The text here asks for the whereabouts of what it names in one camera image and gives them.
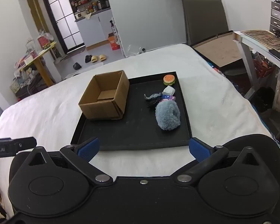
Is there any black framed glass door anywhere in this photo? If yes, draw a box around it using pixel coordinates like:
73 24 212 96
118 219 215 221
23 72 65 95
44 0 84 54

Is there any orange cardboard box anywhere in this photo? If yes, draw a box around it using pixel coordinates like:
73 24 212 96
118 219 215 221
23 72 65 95
108 33 120 51

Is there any grey drawer organizer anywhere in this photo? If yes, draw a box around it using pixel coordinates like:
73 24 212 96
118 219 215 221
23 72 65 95
270 1 280 33

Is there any black rectangular tray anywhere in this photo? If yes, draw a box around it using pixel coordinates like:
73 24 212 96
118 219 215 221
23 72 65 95
71 73 192 151

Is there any white kitchen cabinet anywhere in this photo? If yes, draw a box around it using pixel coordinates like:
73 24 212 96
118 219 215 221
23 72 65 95
76 8 113 51

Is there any grey fluffy plush toy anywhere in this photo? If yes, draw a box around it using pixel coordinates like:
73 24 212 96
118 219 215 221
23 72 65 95
155 100 181 130

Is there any white desk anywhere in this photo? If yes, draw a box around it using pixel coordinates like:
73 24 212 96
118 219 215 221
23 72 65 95
232 31 280 100

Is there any denim fabric toy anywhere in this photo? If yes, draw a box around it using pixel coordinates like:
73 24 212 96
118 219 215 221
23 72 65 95
144 93 162 101

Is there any black dotted fabric bow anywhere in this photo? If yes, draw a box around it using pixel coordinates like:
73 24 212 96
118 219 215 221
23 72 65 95
147 98 161 109

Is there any yellow round side table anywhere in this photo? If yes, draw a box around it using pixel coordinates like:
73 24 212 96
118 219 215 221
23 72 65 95
20 41 57 87

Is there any blue pink tissue packet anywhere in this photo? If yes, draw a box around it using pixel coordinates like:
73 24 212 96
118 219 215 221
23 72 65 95
161 95 175 101

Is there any white tissue pack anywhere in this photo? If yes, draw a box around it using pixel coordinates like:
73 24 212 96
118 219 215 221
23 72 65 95
162 85 175 96

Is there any plush hamburger toy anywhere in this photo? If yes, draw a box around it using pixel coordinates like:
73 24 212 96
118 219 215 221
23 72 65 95
163 74 175 85

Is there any grey upholstered headboard panel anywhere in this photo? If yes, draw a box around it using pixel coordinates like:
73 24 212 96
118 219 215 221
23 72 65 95
183 0 229 45

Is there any brown cardboard box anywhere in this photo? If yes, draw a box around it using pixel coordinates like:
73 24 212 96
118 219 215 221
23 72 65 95
79 70 129 120

